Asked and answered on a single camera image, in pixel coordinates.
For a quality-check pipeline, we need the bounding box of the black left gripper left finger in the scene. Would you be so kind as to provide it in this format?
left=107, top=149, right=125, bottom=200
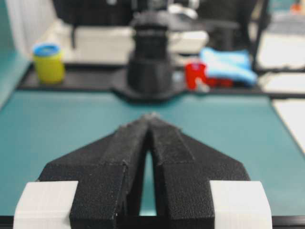
left=13, top=116, right=151, bottom=229

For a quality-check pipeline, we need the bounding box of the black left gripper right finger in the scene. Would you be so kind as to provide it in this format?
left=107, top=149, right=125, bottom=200
left=148, top=114, right=273, bottom=229

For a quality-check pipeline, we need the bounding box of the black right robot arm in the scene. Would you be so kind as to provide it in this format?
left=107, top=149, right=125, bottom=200
left=112, top=10, right=186, bottom=101

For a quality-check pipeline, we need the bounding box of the yellow cup with blue lid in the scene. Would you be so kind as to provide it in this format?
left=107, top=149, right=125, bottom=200
left=33, top=43, right=65, bottom=84

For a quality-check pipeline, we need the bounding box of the red plastic object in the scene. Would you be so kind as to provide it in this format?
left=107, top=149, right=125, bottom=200
left=184, top=62, right=234, bottom=91

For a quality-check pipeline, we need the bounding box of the light blue cloth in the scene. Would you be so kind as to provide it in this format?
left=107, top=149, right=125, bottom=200
left=200, top=47, right=257, bottom=86

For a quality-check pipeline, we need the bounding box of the black table edge rail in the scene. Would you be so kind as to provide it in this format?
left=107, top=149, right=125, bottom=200
left=16, top=61, right=305, bottom=98

